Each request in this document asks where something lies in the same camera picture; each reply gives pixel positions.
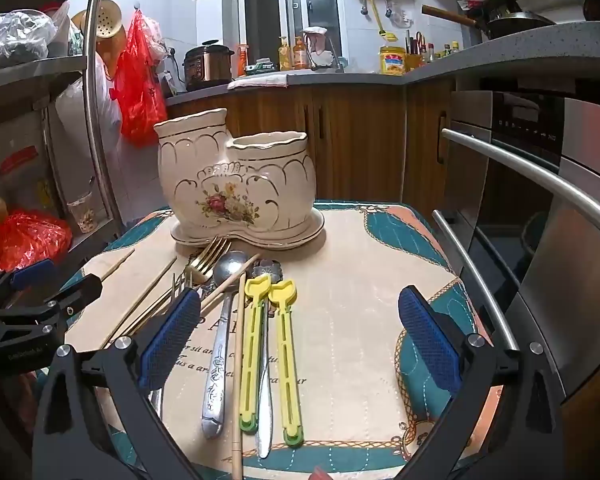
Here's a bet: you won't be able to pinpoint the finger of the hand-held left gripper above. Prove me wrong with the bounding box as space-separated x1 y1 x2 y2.
0 274 104 320
0 259 57 311

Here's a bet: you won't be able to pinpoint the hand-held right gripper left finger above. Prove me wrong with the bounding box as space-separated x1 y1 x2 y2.
30 287 203 480

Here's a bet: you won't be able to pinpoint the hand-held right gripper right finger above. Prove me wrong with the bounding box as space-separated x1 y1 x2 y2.
397 285 567 480

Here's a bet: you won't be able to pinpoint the wooden chopstick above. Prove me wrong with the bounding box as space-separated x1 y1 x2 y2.
101 248 136 280
199 254 261 311
231 274 247 480

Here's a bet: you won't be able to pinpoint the silver embossed spoon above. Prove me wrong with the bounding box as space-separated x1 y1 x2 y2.
201 250 249 440

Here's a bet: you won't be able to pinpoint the thin gold chopstick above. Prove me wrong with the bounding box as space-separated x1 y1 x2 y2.
115 258 178 341

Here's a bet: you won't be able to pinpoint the silver fork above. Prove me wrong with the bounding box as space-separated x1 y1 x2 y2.
149 271 196 418

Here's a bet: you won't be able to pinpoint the yellow plastic clip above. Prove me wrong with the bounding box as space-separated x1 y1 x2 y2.
239 275 272 434
267 280 303 447

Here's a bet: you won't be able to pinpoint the wooden chopsticks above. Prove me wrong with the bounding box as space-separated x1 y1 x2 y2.
130 236 232 336

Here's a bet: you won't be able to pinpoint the silver flower-headed utensil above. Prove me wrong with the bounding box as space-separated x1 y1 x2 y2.
252 258 284 459

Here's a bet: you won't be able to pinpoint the floral ceramic utensil holder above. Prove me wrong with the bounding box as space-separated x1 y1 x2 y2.
153 108 327 251

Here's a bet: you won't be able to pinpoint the crumpled red plastic bag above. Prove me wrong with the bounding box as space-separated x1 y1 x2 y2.
0 210 74 283

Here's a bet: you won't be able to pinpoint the glass jar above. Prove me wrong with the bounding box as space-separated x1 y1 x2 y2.
67 189 97 234

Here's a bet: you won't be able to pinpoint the printed quilted table mat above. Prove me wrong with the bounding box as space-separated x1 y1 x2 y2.
60 200 487 480

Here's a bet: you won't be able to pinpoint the red-lidded plastic container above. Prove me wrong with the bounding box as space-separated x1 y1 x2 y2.
0 147 47 202

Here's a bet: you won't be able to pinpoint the white plastic bag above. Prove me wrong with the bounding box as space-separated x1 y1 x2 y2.
54 55 124 162

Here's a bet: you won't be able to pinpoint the chrome shelf rack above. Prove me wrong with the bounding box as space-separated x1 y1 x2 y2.
0 0 126 241

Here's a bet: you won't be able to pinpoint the built-in steel oven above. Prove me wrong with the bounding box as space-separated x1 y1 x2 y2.
440 77 600 403

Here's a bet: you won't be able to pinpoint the hanging red plastic bag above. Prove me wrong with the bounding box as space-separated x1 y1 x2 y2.
112 10 169 148

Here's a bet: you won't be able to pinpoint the wooden base cabinets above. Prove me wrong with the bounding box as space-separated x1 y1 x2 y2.
166 80 457 223

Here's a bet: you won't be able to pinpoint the grey plastic bag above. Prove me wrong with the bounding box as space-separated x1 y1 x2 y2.
0 10 51 74

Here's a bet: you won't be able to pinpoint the electric pressure cooker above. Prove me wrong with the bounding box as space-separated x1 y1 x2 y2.
182 40 236 92

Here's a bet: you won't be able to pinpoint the gold perforated strainer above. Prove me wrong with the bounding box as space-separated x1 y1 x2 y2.
96 0 125 42

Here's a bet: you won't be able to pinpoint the folded white cloth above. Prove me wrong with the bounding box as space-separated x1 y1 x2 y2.
228 73 289 90

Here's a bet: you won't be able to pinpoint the yellow plastic tub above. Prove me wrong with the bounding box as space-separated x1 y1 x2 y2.
379 46 407 76

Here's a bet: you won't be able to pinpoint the wooden knife block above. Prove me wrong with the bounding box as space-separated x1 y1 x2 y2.
405 31 427 71

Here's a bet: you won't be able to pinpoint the row of sauce bottles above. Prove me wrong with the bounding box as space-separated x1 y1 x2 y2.
425 40 462 64

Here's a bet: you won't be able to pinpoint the grey kitchen countertop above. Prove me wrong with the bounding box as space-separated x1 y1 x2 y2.
165 20 600 107

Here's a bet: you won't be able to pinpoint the yellow soap bottle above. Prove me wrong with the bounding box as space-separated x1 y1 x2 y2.
278 36 294 72

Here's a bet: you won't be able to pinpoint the hanging yellow brush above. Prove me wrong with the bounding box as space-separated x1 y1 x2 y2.
367 0 399 43

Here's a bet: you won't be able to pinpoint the kitchen window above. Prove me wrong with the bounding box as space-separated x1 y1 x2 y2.
222 0 349 69

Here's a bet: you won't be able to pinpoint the steel drawer handle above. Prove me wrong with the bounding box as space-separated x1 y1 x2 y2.
432 209 522 352

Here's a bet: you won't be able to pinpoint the curved steel oven handle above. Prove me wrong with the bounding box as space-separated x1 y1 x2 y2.
441 128 600 257

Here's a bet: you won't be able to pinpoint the black wok with wooden handle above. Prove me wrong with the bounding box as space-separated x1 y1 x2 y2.
421 4 557 42

